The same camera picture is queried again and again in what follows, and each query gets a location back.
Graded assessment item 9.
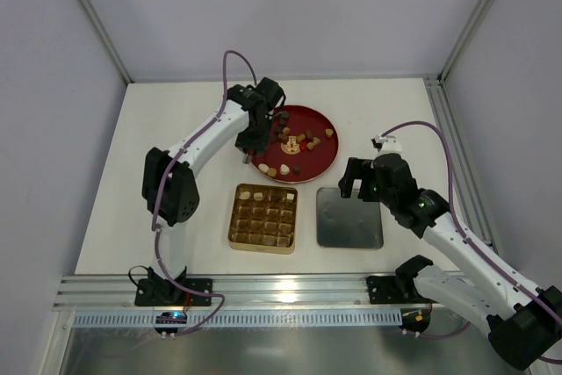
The controller board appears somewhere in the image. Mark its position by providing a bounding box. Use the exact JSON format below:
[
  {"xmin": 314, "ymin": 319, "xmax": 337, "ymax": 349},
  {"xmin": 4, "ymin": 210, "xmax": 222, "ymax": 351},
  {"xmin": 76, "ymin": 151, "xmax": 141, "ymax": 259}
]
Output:
[
  {"xmin": 155, "ymin": 311, "xmax": 187, "ymax": 325},
  {"xmin": 402, "ymin": 309, "xmax": 431, "ymax": 325}
]

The slotted cable duct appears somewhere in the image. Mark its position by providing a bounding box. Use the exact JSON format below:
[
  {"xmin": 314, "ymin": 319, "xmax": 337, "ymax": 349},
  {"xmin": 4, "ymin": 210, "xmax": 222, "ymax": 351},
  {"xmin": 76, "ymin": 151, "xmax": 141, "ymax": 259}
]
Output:
[{"xmin": 72, "ymin": 308, "xmax": 402, "ymax": 329}]

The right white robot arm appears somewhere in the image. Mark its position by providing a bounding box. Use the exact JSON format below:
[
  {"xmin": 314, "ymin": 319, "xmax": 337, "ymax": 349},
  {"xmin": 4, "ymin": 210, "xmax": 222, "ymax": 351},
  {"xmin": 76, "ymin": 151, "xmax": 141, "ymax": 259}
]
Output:
[{"xmin": 338, "ymin": 153, "xmax": 561, "ymax": 371}]

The left controller board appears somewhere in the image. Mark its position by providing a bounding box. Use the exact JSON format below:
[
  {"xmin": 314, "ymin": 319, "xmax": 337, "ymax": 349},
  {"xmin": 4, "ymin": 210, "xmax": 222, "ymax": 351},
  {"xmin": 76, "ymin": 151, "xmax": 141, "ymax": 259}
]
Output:
[{"xmin": 155, "ymin": 311, "xmax": 187, "ymax": 325}]

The silver square tin lid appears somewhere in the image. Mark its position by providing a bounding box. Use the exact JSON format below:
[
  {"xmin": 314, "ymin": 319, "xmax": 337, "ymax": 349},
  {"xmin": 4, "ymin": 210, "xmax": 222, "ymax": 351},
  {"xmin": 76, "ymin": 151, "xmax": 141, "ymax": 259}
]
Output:
[{"xmin": 316, "ymin": 187, "xmax": 384, "ymax": 249}]

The aluminium rail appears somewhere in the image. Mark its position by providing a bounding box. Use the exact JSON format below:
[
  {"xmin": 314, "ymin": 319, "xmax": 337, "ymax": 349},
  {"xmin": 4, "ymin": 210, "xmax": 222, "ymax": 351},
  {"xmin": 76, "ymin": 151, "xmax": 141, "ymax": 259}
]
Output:
[{"xmin": 53, "ymin": 272, "xmax": 479, "ymax": 311}]

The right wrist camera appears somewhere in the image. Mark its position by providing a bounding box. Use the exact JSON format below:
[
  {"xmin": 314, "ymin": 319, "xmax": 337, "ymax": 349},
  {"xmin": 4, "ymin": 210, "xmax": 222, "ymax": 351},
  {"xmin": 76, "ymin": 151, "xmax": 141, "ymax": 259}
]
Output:
[{"xmin": 371, "ymin": 134, "xmax": 402, "ymax": 156}]

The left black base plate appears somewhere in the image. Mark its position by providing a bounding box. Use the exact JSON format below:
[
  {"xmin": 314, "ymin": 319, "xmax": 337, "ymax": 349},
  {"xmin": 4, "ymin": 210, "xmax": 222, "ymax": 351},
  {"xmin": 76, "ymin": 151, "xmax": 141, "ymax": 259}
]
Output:
[{"xmin": 134, "ymin": 276, "xmax": 213, "ymax": 307}]

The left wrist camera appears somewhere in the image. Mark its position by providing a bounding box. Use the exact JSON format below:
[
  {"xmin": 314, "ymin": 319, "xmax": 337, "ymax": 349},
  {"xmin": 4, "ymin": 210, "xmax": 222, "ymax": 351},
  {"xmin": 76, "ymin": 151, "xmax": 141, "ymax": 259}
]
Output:
[{"xmin": 253, "ymin": 77, "xmax": 286, "ymax": 112}]

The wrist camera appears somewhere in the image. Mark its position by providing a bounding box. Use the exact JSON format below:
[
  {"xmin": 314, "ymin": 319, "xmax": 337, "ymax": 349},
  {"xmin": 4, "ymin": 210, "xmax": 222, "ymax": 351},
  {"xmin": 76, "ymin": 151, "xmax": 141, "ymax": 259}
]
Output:
[
  {"xmin": 253, "ymin": 77, "xmax": 286, "ymax": 112},
  {"xmin": 371, "ymin": 134, "xmax": 402, "ymax": 156}
]

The gold chocolate box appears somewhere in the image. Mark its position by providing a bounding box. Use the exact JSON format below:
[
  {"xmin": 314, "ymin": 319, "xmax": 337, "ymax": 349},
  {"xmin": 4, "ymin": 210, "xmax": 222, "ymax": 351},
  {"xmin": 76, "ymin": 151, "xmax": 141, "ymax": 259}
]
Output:
[{"xmin": 227, "ymin": 184, "xmax": 299, "ymax": 255}]

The round red tray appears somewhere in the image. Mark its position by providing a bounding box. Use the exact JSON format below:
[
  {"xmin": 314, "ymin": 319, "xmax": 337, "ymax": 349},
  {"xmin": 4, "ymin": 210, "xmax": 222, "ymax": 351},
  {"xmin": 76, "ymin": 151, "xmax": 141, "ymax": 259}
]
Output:
[{"xmin": 251, "ymin": 105, "xmax": 339, "ymax": 184}]

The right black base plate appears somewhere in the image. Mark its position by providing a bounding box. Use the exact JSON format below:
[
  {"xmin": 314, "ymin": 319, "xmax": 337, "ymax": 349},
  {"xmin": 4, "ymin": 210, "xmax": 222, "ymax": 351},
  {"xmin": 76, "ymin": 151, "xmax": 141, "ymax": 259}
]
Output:
[{"xmin": 366, "ymin": 275, "xmax": 431, "ymax": 305}]

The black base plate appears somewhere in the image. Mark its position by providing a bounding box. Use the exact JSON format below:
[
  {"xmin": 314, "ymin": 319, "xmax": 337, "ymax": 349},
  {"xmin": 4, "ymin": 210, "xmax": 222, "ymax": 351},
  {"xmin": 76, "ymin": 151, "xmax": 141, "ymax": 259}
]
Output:
[
  {"xmin": 134, "ymin": 276, "xmax": 213, "ymax": 307},
  {"xmin": 366, "ymin": 275, "xmax": 431, "ymax": 305}
]

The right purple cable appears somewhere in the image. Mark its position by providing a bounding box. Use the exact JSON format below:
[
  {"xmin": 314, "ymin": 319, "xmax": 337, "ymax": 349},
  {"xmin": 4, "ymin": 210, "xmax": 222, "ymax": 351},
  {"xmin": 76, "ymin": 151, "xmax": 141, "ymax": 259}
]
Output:
[{"xmin": 381, "ymin": 120, "xmax": 562, "ymax": 365}]

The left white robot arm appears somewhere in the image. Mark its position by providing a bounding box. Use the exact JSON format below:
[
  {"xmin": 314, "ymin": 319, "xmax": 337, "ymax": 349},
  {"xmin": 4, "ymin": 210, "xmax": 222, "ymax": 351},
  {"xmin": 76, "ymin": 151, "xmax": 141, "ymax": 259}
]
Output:
[{"xmin": 141, "ymin": 77, "xmax": 285, "ymax": 283}]

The right controller board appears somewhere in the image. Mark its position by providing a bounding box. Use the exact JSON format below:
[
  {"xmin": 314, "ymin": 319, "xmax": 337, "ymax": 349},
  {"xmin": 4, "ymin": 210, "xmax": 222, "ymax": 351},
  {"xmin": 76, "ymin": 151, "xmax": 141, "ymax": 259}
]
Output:
[{"xmin": 402, "ymin": 309, "xmax": 431, "ymax": 325}]

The white oval chocolate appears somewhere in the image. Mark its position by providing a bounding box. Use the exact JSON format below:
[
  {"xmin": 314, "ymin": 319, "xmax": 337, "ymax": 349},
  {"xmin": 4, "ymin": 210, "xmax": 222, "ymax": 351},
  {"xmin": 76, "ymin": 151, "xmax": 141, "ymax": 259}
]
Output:
[
  {"xmin": 258, "ymin": 163, "xmax": 269, "ymax": 173},
  {"xmin": 280, "ymin": 164, "xmax": 290, "ymax": 175}
]

